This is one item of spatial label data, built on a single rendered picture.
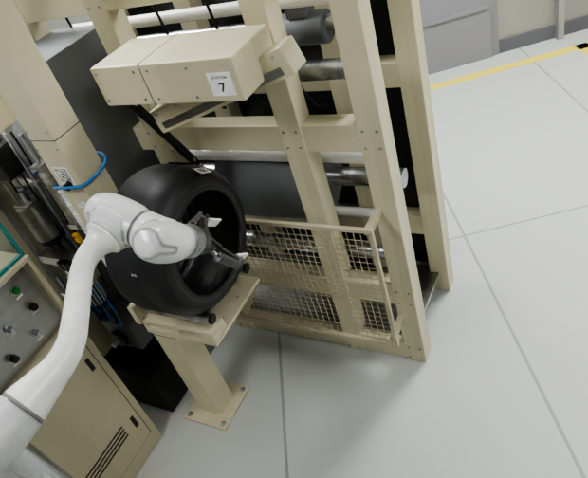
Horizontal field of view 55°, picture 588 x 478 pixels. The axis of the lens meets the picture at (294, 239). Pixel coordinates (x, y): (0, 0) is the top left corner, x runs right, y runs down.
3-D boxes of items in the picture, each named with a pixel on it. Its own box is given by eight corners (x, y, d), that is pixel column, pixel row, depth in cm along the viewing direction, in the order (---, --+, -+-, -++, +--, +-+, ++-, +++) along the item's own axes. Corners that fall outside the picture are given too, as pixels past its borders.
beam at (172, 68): (106, 107, 207) (86, 69, 198) (147, 75, 223) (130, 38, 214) (246, 102, 178) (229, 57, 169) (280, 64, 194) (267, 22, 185)
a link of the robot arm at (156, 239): (204, 229, 141) (163, 210, 145) (168, 229, 126) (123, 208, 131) (190, 269, 143) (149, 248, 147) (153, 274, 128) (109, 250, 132)
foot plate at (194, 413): (183, 418, 296) (182, 415, 295) (210, 376, 313) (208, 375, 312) (226, 431, 283) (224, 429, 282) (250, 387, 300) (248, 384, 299)
